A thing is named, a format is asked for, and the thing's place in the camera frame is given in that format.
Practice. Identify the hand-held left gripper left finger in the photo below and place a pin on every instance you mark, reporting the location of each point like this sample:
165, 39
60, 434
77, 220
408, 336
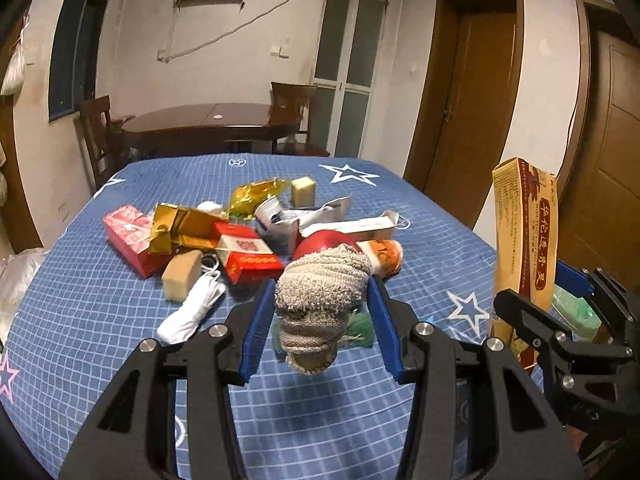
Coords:
257, 330

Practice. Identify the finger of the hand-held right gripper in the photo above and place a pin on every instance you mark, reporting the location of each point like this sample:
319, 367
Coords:
520, 310
607, 292

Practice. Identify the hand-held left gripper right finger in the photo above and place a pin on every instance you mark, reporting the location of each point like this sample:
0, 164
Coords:
385, 330

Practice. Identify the green mesh scrubber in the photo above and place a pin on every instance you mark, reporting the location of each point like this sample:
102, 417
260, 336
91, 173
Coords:
359, 329

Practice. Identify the green-lined trash bin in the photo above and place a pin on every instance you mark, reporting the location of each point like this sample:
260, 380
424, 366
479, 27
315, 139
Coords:
575, 312

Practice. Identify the grey sock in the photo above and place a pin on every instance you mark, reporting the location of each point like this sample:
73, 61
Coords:
320, 280

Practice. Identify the long yellow cardboard box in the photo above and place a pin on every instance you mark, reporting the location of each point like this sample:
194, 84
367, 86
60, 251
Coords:
520, 220

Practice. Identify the yellow sponge block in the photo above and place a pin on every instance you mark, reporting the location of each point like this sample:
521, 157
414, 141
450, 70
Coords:
303, 191
181, 275

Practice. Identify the white sock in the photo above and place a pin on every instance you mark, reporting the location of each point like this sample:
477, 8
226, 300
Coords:
195, 307

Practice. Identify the red cigarette pack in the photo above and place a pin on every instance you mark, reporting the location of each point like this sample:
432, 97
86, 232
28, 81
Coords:
247, 255

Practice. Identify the white elastic loop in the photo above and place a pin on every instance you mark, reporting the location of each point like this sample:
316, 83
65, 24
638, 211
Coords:
210, 264

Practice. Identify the white toothpaste box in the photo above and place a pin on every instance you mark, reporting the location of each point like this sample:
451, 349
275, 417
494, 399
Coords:
365, 227

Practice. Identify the red apple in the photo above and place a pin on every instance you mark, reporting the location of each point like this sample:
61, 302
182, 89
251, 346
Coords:
320, 244

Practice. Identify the crumpled white grey packet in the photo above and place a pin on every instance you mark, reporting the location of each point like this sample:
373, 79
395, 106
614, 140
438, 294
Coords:
272, 215

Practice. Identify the gold foil wrapper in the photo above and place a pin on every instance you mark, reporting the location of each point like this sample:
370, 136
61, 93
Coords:
185, 225

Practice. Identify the white tissue ball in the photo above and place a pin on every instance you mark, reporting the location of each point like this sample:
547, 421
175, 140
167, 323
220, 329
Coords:
210, 208

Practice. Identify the brown panelled door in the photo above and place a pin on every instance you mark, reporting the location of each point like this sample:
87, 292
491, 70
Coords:
610, 160

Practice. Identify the white foil pouch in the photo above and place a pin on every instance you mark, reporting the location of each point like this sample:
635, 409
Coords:
325, 210

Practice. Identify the yellow foil packet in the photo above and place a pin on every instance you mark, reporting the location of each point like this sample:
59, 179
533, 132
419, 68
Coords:
255, 195

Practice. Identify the large red carton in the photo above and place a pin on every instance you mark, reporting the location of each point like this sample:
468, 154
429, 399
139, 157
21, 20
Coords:
127, 235

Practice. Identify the brown wooden door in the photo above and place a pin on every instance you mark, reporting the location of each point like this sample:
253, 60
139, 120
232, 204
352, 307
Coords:
475, 110

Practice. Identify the round wooden table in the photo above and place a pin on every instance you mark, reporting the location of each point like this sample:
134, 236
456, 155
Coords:
200, 122

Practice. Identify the wooden chair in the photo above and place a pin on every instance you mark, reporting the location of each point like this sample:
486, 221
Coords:
100, 130
295, 100

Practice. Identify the white sack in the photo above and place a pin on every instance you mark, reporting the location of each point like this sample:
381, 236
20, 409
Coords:
17, 285

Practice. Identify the frosted glass double door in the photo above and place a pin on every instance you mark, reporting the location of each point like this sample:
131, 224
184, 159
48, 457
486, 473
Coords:
350, 60

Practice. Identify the dark window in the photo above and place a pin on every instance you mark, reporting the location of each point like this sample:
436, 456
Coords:
75, 50

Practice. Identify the hanging white bag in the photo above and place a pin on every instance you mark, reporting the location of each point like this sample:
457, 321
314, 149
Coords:
12, 65

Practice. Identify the white wall switch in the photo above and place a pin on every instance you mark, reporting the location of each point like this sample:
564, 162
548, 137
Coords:
280, 50

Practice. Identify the white wall socket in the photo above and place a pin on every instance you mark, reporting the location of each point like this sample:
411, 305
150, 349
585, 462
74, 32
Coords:
163, 55

